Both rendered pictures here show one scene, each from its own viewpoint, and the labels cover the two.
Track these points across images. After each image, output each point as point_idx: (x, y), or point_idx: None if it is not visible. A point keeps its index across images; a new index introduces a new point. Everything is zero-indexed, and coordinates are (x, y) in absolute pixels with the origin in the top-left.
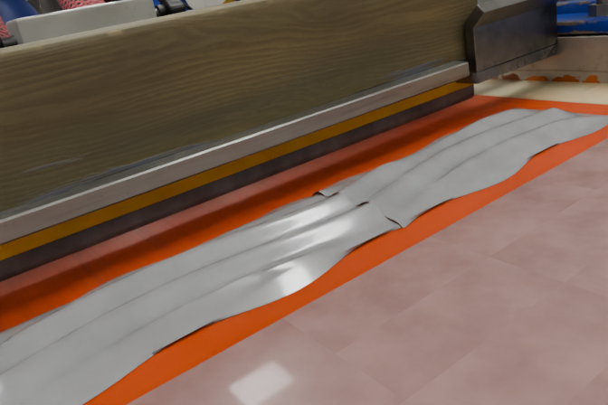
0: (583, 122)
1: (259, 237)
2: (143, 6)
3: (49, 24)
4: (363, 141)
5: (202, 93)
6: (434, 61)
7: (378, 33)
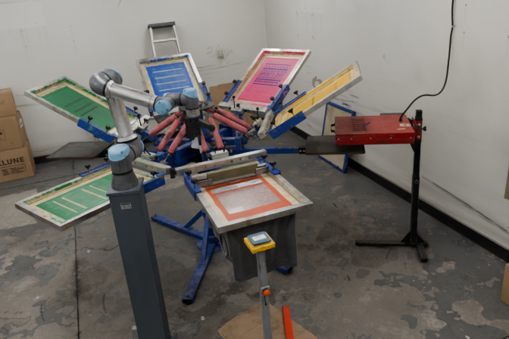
0: (260, 181)
1: (229, 186)
2: (226, 153)
3: (215, 155)
4: (244, 178)
5: (228, 175)
6: (251, 172)
7: (245, 170)
